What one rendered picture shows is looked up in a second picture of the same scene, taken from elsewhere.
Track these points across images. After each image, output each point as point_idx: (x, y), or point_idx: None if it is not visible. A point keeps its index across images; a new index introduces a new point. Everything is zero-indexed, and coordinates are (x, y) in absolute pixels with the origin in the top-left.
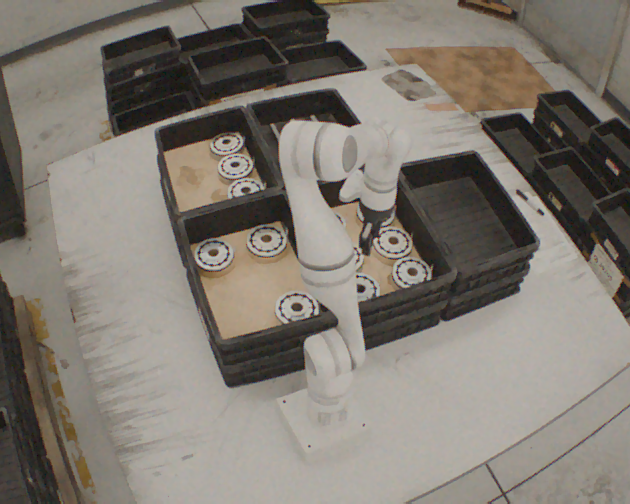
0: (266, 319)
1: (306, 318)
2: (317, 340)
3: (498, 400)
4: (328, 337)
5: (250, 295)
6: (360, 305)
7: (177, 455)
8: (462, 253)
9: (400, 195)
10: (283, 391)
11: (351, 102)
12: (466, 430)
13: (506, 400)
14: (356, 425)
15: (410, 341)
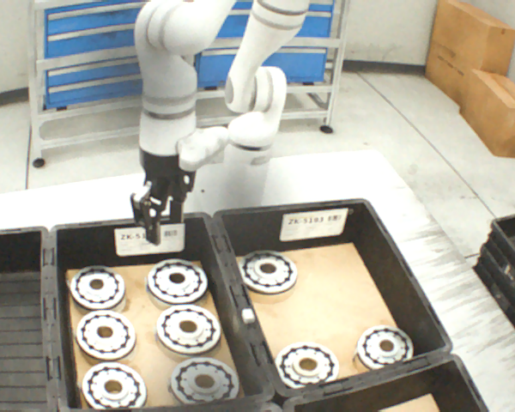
0: (305, 281)
1: (264, 209)
2: (275, 73)
3: (46, 221)
4: (265, 72)
5: (327, 312)
6: (191, 213)
7: (388, 228)
8: (11, 315)
9: (66, 374)
10: None
11: None
12: (90, 207)
13: (39, 219)
14: (209, 192)
15: None
